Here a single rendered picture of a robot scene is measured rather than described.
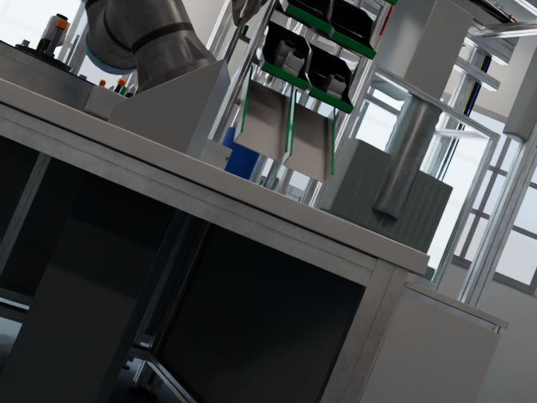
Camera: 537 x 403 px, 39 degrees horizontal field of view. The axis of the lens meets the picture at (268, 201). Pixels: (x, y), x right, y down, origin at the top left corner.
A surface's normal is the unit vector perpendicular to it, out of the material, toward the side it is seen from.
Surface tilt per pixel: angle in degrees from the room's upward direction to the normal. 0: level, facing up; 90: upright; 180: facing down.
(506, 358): 90
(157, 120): 90
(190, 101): 90
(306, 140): 45
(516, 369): 90
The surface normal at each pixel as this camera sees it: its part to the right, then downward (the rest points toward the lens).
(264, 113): 0.47, -0.61
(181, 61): 0.07, -0.40
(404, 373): 0.42, 0.13
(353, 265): 0.00, -0.05
